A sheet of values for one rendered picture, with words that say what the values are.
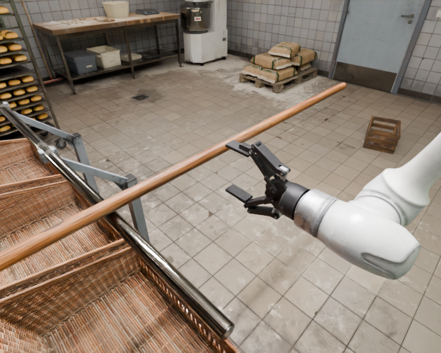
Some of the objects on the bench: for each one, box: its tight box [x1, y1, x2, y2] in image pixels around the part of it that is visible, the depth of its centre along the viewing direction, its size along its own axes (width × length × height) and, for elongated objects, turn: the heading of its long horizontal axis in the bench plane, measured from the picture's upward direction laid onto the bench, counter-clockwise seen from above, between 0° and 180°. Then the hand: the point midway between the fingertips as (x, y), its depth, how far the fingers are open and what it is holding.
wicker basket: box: [0, 138, 73, 234], centre depth 150 cm, size 49×56×28 cm
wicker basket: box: [0, 246, 240, 353], centre depth 82 cm, size 49×56×28 cm
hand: (232, 168), depth 72 cm, fingers open, 13 cm apart
